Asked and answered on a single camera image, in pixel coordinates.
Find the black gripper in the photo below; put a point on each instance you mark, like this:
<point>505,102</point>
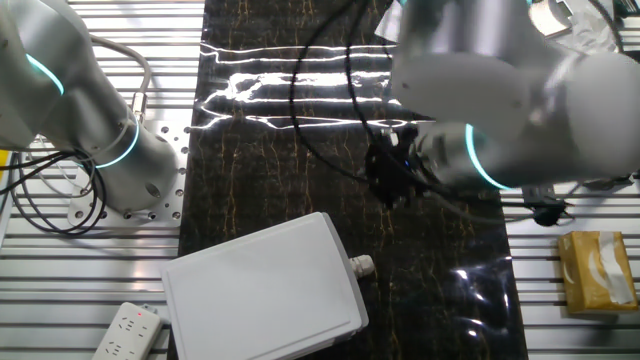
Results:
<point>395,165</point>

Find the white drawer with knob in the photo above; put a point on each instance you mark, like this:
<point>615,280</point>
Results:
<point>362,265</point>

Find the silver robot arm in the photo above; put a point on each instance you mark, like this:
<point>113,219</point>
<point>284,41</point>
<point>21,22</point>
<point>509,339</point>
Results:
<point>475,85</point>

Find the white plastic drawer cabinet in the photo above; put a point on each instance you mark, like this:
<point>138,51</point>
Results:
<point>250,290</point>

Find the black marble pattern mat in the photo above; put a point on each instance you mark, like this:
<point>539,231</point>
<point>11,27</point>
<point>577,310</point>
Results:
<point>300,200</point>

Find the yellow tissue box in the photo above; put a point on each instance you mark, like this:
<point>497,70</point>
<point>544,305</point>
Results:
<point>582,275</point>

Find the crumpled white paper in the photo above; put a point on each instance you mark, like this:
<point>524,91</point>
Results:
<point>595,25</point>

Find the white power strip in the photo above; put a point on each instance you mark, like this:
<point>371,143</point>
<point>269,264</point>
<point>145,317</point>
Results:
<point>127,332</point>

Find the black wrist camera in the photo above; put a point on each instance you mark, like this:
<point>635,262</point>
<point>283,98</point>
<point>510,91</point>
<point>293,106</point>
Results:
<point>545,210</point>

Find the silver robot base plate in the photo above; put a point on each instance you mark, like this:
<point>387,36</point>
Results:
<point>170,205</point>

